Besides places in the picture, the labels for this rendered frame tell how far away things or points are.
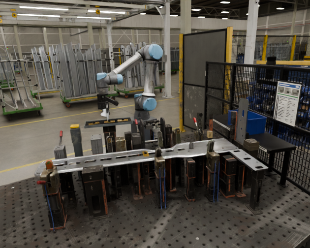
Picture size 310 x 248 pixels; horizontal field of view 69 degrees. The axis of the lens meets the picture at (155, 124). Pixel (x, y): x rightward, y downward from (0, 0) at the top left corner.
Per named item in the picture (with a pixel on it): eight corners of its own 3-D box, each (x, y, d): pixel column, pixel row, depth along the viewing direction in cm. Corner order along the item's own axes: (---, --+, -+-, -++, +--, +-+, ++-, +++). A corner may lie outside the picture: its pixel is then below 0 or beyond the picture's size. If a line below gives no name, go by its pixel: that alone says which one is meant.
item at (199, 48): (230, 149, 396) (238, 26, 336) (224, 151, 389) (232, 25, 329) (182, 129, 505) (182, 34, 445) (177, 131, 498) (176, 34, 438)
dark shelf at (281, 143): (268, 154, 151) (268, 150, 150) (208, 118, 235) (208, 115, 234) (296, 150, 155) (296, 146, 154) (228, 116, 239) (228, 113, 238)
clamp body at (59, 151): (59, 196, 165) (50, 151, 154) (61, 187, 175) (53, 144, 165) (73, 194, 167) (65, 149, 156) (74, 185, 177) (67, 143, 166)
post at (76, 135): (77, 180, 185) (69, 129, 171) (78, 175, 192) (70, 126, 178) (86, 179, 186) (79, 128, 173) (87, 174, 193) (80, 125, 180)
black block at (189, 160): (187, 204, 151) (188, 165, 142) (182, 195, 161) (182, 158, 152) (199, 202, 153) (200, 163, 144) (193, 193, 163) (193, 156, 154)
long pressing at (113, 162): (31, 179, 133) (30, 176, 133) (41, 162, 154) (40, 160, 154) (240, 150, 161) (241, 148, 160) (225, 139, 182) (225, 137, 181)
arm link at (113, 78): (118, 73, 182) (105, 74, 177) (123, 74, 173) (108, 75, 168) (119, 82, 185) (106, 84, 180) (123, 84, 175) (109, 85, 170)
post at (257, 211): (254, 215, 139) (259, 173, 130) (244, 204, 149) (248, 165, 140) (263, 213, 140) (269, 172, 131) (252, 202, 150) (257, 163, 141)
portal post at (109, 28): (115, 85, 1253) (109, 20, 1153) (109, 83, 1327) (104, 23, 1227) (121, 84, 1271) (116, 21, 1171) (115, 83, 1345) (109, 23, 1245)
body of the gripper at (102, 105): (99, 108, 180) (97, 93, 176) (109, 107, 181) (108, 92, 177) (98, 110, 173) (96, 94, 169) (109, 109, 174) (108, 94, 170)
